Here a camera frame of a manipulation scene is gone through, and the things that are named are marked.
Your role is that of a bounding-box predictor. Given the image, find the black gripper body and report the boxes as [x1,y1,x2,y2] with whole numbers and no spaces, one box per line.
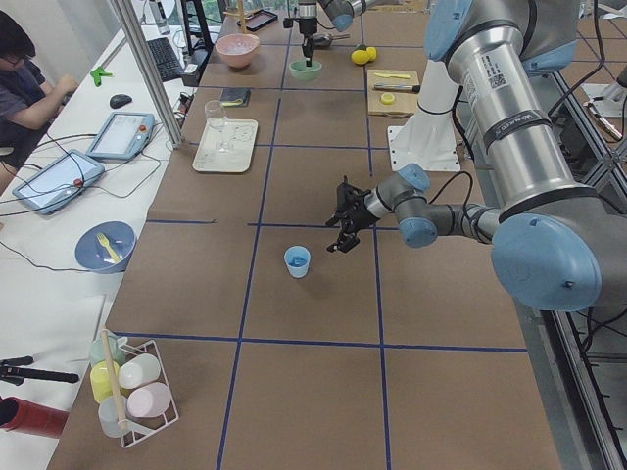
[340,190,377,234]
[297,18,317,38]

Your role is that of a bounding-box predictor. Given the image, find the green ceramic bowl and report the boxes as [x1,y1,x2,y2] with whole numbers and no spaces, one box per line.
[288,60,322,81]

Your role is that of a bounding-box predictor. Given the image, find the light blue plastic cup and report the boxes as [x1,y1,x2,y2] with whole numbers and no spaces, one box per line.
[283,246,311,279]

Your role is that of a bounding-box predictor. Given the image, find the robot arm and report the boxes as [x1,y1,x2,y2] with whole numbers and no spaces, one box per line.
[331,1,617,310]
[293,0,382,68]

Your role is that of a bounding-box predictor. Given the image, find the steel ice scoop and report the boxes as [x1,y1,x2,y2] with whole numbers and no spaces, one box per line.
[313,33,351,50]

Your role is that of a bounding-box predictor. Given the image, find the pink bowl with ice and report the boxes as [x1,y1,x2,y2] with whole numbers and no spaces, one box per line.
[215,33,261,69]

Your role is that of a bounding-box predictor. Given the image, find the blue bowl on side table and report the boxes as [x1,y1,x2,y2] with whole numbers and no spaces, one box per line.
[74,221,136,274]

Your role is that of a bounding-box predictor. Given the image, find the yellow lemon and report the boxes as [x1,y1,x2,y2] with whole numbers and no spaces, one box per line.
[366,46,377,62]
[351,49,370,66]

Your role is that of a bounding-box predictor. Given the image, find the black tray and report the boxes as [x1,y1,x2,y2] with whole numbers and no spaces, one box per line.
[245,10,278,32]

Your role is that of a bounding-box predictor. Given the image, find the wooden cup stand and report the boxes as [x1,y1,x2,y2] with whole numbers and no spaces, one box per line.
[223,0,248,34]

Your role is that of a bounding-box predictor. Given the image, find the half lemon slice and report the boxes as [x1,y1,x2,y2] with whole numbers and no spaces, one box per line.
[380,93,396,105]

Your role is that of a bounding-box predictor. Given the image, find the grey folded cloth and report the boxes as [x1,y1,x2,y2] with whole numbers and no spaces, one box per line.
[219,87,251,108]

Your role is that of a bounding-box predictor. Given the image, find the yellow plastic knife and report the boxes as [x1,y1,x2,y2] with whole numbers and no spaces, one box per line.
[374,72,412,79]

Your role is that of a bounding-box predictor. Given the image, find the wooden cutting board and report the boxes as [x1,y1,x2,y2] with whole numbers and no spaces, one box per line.
[366,70,420,117]

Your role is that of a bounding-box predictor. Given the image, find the clear wine glass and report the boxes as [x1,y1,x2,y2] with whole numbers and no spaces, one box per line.
[204,100,231,153]

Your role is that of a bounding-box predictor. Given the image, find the cream bear tray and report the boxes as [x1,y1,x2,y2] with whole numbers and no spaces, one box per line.
[192,118,259,173]

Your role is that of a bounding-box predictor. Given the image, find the black keyboard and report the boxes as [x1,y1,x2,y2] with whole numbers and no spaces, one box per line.
[146,37,182,82]

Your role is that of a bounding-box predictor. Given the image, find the black computer mouse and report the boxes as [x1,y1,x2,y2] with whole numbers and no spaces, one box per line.
[109,94,133,110]

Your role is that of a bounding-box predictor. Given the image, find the far blue teach pendant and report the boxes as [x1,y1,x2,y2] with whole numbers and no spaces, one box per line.
[86,111,156,161]

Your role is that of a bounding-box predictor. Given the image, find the blue teach pendant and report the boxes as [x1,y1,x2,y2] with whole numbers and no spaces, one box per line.
[86,111,156,161]
[12,150,105,214]

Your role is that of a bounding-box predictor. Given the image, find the green clamp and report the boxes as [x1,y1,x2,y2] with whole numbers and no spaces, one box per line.
[90,67,113,87]

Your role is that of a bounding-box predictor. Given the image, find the yellow plastic fork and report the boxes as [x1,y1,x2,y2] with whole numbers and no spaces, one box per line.
[96,232,121,263]

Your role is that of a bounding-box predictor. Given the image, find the white cup in rack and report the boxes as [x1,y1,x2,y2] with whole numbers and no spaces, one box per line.
[119,353,161,389]

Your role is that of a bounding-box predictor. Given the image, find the pink cup in rack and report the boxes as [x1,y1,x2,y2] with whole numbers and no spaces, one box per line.
[127,382,171,418]

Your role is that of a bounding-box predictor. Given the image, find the green cup in rack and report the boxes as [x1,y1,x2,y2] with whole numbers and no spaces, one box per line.
[89,332,125,366]

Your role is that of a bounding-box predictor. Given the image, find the yellow cup in rack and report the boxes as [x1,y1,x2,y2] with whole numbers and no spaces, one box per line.
[89,360,113,403]

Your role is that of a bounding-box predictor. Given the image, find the seated person grey shirt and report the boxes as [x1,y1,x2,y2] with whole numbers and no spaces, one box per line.
[1,12,78,189]

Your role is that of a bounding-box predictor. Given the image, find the near blue teach pendant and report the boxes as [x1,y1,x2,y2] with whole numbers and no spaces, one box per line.
[12,150,105,214]

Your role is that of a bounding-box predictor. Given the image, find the clear cup in rack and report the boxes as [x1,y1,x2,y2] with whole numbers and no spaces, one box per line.
[98,396,128,438]

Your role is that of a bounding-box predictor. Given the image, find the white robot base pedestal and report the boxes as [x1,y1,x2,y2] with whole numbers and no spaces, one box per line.
[388,59,459,172]

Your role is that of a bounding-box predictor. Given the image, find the aluminium frame post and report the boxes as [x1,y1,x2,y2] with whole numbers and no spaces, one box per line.
[111,0,183,149]

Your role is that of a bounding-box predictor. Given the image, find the white wire cup rack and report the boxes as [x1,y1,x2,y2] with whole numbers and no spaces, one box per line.
[97,330,179,448]

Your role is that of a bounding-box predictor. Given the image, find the wooden rack handle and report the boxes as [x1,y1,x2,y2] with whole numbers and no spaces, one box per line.
[100,328,128,430]

